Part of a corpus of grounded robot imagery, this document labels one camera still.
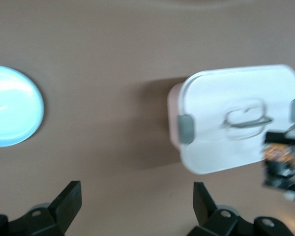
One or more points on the brown table mat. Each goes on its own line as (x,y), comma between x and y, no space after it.
(113,98)

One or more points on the light blue round plate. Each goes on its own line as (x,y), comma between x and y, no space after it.
(12,105)

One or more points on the white lidded storage box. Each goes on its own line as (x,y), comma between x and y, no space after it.
(211,98)

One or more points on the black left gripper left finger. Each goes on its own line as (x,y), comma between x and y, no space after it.
(59,214)

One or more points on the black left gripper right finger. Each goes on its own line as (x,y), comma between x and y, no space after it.
(211,221)

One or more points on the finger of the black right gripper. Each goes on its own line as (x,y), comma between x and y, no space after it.
(282,184)
(285,138)

